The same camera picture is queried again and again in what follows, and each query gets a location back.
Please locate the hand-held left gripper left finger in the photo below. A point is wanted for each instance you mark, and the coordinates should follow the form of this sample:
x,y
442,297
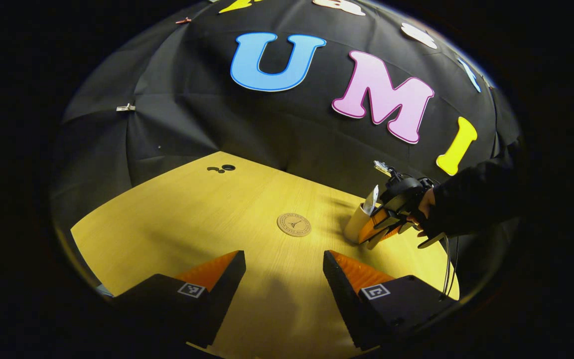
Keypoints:
x,y
224,299

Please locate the white toothpaste tube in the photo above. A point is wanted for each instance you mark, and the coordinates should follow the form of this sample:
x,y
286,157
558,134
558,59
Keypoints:
x,y
370,199

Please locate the black backdrop cloth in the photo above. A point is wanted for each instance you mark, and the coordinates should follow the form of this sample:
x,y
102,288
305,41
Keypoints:
x,y
217,124

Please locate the silver cloth clip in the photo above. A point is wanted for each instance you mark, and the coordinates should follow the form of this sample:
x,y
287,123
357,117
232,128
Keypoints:
x,y
125,107

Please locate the beige cup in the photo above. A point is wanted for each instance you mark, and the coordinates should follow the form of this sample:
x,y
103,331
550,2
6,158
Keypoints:
x,y
356,224

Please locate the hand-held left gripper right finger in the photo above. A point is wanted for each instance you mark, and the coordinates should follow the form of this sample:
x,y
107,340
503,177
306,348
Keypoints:
x,y
347,299

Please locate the round wooden coaster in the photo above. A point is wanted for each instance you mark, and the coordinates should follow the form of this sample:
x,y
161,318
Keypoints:
x,y
294,225

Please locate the copper cloth clip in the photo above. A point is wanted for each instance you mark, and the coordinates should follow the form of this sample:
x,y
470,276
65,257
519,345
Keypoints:
x,y
183,20

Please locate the wooden desktop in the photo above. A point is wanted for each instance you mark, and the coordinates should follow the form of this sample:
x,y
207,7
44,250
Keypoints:
x,y
192,214

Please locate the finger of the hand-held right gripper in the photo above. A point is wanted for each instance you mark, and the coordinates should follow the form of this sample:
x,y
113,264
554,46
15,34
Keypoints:
x,y
369,229
391,233

